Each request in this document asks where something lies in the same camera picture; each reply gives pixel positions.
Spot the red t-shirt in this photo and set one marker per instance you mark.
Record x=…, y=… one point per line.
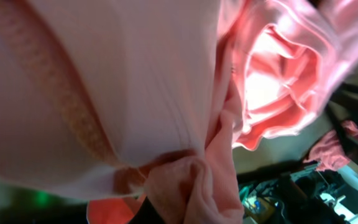
x=328, y=153

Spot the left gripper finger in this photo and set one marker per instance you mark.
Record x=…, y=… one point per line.
x=147, y=214

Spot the light coral pink shirt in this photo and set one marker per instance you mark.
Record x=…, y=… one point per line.
x=108, y=99

